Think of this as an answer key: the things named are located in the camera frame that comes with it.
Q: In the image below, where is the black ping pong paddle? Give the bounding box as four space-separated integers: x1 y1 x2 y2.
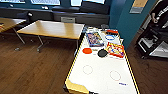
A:
97 48 109 58

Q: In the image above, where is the light wood office table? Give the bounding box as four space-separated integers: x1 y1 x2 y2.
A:
0 17 28 45
16 19 86 53

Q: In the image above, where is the orange ping pong paddle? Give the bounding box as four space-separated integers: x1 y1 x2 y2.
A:
82 47 94 55

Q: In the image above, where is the blue board game box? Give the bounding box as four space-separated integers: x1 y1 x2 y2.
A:
85 31 105 48

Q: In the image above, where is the red board game box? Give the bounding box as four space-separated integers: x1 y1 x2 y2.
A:
105 41 126 59

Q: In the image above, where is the grey office chair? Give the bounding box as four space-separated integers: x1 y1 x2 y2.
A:
61 16 76 24

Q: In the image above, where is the dark window bench seat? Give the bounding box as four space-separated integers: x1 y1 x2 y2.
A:
0 5 112 27

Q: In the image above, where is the black office chair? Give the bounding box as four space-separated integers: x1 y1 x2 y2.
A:
18 10 34 21

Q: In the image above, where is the black wheeled cart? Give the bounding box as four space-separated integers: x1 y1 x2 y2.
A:
135 19 168 60

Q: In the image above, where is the yellow air hockey table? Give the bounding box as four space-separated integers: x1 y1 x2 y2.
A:
62 27 141 94

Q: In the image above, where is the yellow wall sign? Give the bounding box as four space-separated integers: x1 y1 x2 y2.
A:
130 0 150 14

